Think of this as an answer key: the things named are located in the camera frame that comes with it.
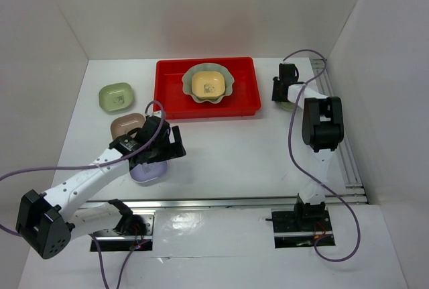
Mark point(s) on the yellow square plate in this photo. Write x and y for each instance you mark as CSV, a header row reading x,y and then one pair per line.
x,y
208,85

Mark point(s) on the pink square plate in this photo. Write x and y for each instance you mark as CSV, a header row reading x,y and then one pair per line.
x,y
126,123

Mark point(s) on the red plastic bin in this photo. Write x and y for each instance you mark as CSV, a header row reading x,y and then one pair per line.
x,y
244,101

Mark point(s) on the purple square plate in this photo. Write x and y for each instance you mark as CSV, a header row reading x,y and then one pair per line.
x,y
145,173

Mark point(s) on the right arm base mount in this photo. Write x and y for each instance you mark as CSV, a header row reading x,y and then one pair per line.
x,y
288,232

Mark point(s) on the front aluminium rail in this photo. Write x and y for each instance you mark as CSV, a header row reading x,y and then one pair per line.
x,y
217,203

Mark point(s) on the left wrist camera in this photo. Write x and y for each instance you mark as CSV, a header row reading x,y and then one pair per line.
x,y
154,114

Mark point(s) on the green square plate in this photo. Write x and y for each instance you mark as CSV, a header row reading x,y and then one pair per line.
x,y
286,106
116,97

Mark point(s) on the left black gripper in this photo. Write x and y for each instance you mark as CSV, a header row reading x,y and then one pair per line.
x,y
176,149

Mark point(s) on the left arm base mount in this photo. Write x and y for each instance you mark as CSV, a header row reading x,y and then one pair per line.
x,y
141,232

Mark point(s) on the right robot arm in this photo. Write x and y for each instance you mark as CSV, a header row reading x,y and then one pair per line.
x,y
322,132

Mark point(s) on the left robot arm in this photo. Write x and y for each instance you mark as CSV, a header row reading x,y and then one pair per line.
x,y
48,221

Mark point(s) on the green scalloped bowl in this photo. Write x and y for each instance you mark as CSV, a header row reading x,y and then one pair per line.
x,y
229,81

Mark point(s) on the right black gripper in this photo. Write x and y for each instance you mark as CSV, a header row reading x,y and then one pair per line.
x,y
275,97

